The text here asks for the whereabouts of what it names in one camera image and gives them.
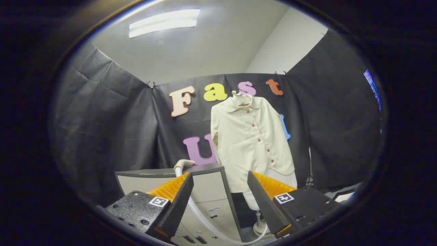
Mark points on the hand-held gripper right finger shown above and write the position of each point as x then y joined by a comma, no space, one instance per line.
264,205

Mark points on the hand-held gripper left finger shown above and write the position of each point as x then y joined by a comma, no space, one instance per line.
177,205

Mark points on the cream garment steamer head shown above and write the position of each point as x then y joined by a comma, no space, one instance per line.
182,164

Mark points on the cream button-up shirt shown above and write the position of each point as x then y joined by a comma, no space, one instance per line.
245,143

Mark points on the grey cabinet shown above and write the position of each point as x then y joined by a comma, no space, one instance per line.
208,188

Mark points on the black backdrop cloth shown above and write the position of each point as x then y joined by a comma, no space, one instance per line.
112,119

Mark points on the white plastic hanger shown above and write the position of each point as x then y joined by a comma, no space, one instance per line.
239,99

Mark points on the glowing blue screen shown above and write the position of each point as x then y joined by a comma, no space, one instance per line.
372,87

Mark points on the ceiling light panel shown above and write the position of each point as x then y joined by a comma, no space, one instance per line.
164,23

